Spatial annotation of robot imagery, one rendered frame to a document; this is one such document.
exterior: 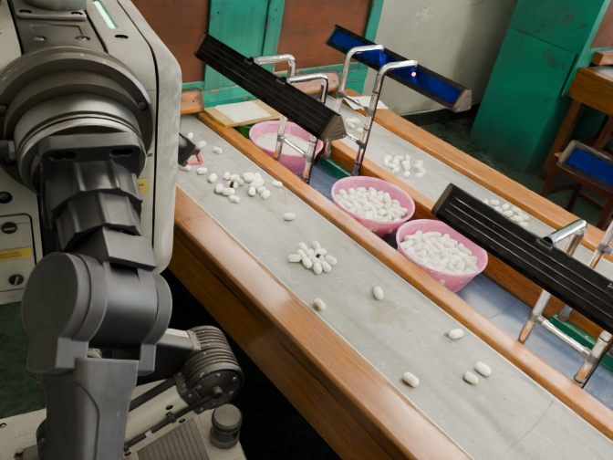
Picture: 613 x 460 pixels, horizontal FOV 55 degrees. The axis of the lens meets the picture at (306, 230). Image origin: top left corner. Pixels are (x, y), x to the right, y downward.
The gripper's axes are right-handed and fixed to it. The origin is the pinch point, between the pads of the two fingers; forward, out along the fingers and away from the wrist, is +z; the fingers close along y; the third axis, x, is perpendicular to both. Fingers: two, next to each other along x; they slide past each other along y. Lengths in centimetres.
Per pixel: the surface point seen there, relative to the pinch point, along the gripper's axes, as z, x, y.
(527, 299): 58, -27, -78
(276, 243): 13.8, 4.1, -28.6
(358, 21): 69, -83, 50
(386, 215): 47, -22, -32
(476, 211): -1, -30, -75
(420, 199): 55, -33, -34
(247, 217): 13.7, 4.2, -14.9
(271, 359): 4, 24, -56
